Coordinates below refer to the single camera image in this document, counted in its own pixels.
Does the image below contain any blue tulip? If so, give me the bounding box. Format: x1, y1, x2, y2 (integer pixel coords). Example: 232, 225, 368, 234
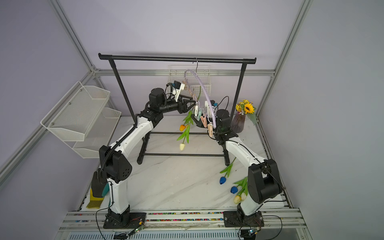
219, 158, 237, 185
230, 177, 248, 196

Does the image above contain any cream white tulip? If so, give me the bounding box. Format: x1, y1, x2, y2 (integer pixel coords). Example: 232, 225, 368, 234
177, 125, 191, 151

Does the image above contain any white mesh tiered shelf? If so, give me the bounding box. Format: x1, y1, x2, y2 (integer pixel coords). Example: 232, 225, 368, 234
41, 82, 121, 159

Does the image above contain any cream tulip right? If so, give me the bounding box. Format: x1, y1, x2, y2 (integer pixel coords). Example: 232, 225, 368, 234
231, 178, 249, 205

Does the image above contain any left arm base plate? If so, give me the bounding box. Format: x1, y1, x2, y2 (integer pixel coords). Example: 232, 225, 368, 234
103, 212, 147, 229

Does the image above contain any black yellow work glove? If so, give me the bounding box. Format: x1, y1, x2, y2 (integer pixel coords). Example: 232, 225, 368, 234
86, 168, 107, 209

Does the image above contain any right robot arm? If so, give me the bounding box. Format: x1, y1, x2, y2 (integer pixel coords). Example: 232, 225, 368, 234
210, 110, 283, 216

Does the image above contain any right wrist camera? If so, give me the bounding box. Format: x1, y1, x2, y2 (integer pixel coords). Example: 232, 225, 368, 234
205, 100, 218, 118

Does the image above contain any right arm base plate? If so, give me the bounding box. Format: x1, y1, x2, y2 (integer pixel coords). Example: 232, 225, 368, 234
223, 211, 265, 228

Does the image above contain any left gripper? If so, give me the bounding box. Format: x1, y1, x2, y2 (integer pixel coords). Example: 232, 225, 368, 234
159, 95, 197, 115

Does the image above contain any black clothes rack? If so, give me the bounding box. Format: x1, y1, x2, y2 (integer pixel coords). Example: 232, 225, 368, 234
98, 53, 257, 170

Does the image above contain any sunflower bouquet in vase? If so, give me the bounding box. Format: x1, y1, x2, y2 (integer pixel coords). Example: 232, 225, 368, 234
231, 100, 257, 134

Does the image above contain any orange tulip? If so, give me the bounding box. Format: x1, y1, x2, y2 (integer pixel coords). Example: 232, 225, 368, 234
180, 111, 194, 132

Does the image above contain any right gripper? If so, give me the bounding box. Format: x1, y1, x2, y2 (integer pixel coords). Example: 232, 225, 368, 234
192, 114, 222, 134

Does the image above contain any green work glove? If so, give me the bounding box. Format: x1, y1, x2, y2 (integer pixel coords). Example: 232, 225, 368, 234
102, 182, 110, 198

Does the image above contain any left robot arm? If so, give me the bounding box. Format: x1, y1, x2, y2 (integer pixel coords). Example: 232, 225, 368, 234
99, 88, 196, 219

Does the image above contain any white wire wall basket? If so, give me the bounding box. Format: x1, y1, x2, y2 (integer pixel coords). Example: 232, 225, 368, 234
169, 65, 212, 97

